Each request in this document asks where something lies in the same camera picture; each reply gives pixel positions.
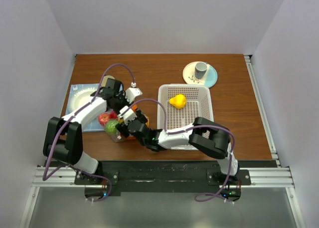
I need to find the green fake apple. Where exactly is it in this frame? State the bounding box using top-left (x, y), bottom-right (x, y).
top-left (105, 120), bottom-right (118, 135)

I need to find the clear zip top bag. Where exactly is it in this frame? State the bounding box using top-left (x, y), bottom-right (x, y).
top-left (98, 105), bottom-right (150, 142)

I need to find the yellow fake bell pepper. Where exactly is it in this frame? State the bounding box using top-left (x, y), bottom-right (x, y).
top-left (169, 94), bottom-right (186, 109)

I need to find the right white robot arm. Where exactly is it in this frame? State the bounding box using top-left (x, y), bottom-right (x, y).
top-left (116, 117), bottom-right (240, 185)

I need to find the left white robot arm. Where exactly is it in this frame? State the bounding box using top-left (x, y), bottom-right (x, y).
top-left (42, 78), bottom-right (131, 184)

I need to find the orange fake fruit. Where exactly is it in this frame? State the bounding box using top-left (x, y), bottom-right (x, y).
top-left (131, 104), bottom-right (138, 112)

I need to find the red fake apple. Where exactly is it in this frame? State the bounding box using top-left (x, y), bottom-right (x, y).
top-left (98, 112), bottom-right (112, 126)

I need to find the cream enamel mug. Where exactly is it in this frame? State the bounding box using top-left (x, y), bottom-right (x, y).
top-left (101, 75), bottom-right (115, 87)

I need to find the white ceramic bowl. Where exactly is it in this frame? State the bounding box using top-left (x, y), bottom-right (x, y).
top-left (65, 84), bottom-right (98, 114)

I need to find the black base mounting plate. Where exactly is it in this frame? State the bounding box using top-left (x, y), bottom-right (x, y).
top-left (33, 160), bottom-right (281, 198)

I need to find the white perforated plastic basket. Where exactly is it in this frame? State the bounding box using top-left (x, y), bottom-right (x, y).
top-left (157, 83), bottom-right (215, 151)

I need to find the small grey cup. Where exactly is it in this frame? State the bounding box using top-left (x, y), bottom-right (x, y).
top-left (194, 62), bottom-right (207, 79)

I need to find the pastel ceramic plate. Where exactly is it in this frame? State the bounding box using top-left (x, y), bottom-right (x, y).
top-left (182, 61), bottom-right (218, 88)

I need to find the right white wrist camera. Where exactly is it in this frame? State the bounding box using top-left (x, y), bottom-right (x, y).
top-left (118, 106), bottom-right (137, 125)

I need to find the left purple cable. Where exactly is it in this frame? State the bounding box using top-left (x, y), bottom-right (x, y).
top-left (42, 63), bottom-right (137, 203)

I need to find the aluminium frame rail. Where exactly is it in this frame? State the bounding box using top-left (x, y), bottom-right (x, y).
top-left (244, 55), bottom-right (295, 189)

